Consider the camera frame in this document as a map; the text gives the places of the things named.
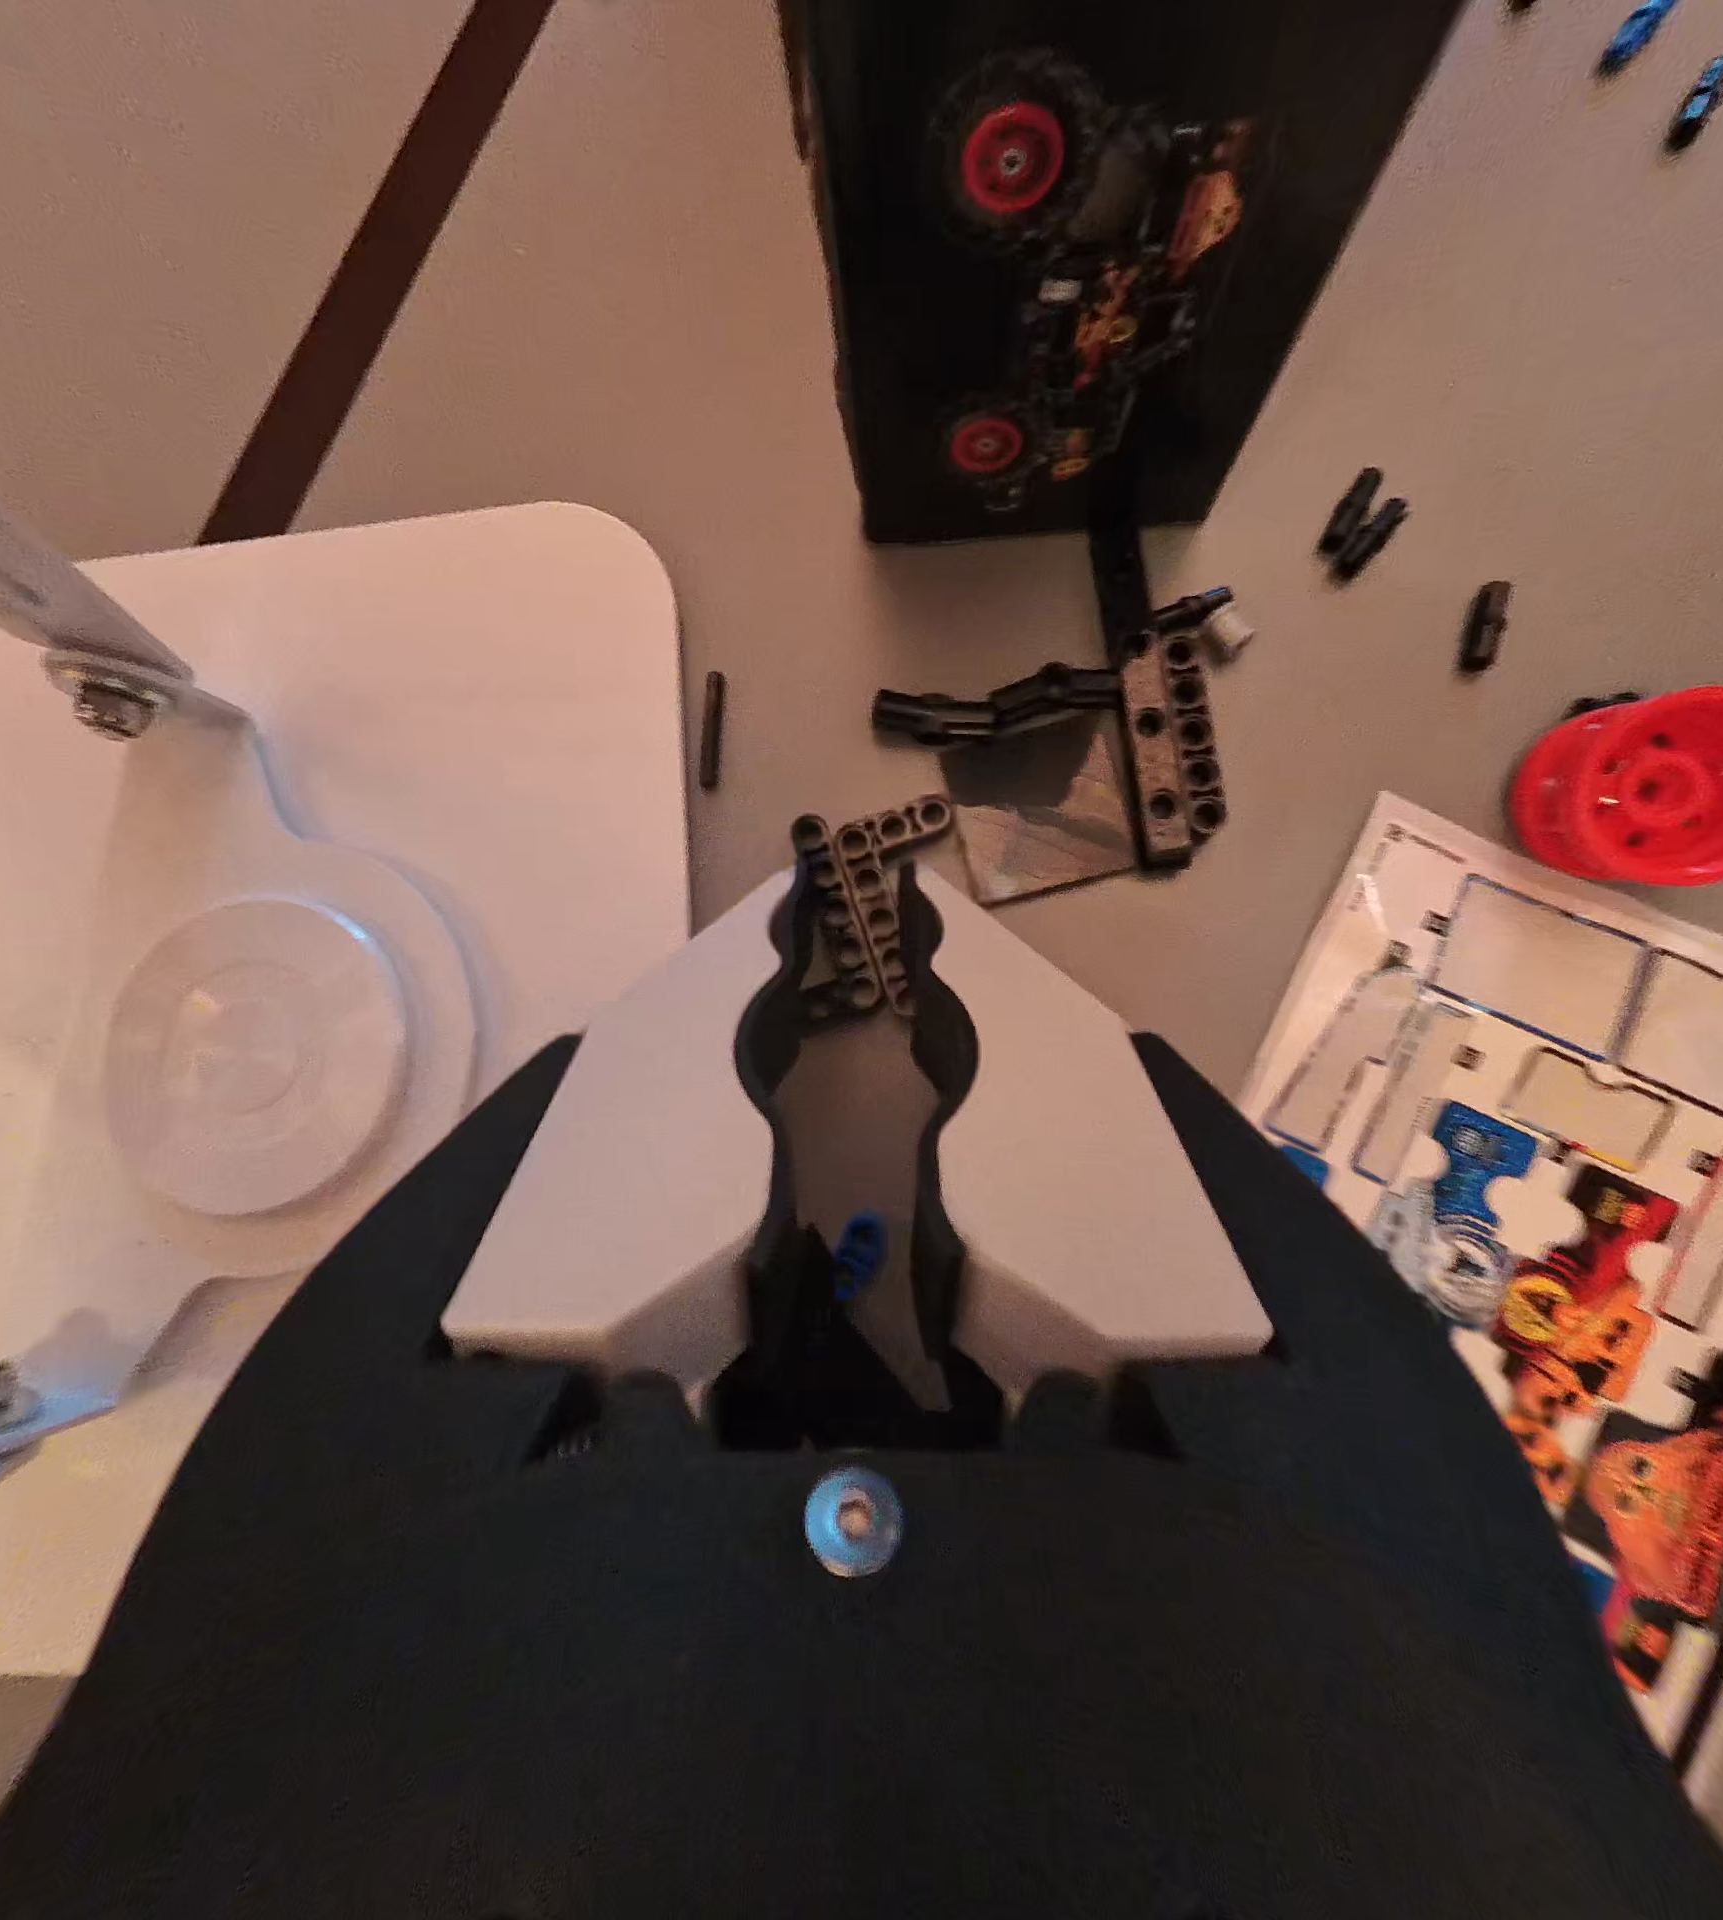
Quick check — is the black axle pin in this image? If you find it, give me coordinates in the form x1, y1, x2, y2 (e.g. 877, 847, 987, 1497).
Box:
789, 794, 955, 1030

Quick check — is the thin black beam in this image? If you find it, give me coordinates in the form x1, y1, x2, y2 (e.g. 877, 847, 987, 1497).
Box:
1089, 449, 1151, 677

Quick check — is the grey desk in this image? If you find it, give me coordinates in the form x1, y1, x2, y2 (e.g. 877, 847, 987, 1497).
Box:
208, 0, 1723, 1920

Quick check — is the black toy set box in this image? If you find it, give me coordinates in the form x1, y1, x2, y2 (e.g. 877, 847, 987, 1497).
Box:
777, 0, 1475, 546

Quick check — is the book stand with white base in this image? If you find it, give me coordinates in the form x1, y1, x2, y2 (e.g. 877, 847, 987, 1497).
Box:
0, 404, 695, 1679

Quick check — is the red wheel rim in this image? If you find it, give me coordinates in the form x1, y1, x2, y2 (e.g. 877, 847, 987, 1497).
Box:
1509, 684, 1723, 889

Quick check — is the dark flat panel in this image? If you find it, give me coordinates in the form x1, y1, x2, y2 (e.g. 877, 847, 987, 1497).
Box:
947, 732, 1147, 906

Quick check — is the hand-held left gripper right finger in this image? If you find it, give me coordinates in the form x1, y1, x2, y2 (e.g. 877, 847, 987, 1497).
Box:
903, 863, 1273, 1411

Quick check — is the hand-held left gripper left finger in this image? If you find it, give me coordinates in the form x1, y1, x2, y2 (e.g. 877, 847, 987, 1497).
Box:
442, 865, 821, 1448

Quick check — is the thick black holed beam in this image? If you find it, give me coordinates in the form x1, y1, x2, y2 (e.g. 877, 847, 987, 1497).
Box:
1115, 625, 1233, 875

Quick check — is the colourful sticker sheet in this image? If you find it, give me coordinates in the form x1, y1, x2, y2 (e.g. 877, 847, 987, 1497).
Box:
1235, 791, 1723, 1764

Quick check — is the black double pin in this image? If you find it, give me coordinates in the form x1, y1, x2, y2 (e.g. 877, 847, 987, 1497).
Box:
1317, 467, 1409, 582

